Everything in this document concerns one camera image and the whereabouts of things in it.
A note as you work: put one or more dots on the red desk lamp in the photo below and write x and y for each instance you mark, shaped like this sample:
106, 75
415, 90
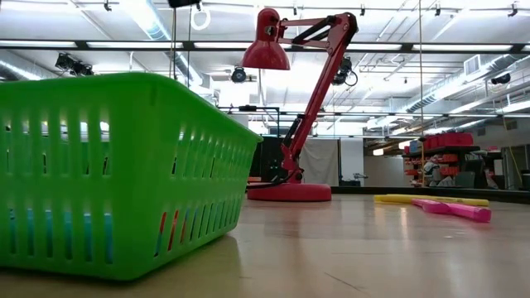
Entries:
292, 192

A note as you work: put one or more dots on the red highlighter marker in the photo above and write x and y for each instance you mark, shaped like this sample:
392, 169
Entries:
162, 223

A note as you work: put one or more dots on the yellow highlighter marker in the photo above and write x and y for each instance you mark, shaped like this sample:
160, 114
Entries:
463, 200
383, 199

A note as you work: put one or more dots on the green plastic basket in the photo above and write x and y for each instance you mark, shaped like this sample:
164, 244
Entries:
132, 103

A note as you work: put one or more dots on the blue highlighter marker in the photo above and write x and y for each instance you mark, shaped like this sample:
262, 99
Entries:
88, 236

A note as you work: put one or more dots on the black cabinet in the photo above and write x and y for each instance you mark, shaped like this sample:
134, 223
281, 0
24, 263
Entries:
269, 157

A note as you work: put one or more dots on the white panel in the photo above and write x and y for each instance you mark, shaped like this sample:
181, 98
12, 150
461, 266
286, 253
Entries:
321, 161

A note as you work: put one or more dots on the black ceiling spotlight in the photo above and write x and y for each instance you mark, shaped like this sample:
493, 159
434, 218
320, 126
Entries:
238, 75
345, 70

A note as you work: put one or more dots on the black ceiling cylinder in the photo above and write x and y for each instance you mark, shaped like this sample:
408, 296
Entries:
501, 78

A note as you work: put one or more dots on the black aluminium table frame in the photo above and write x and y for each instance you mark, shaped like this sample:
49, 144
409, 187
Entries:
364, 190

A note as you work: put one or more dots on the black overhead camera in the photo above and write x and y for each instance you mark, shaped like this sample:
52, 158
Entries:
184, 3

